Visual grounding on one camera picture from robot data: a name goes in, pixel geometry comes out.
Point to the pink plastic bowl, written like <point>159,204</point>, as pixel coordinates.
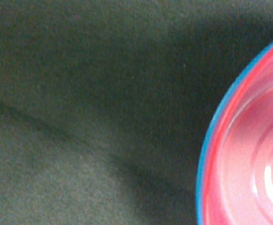
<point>244,152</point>

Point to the blue plastic bowl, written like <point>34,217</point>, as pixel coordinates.
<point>203,164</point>

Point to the black tablecloth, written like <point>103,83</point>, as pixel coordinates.
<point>104,104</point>

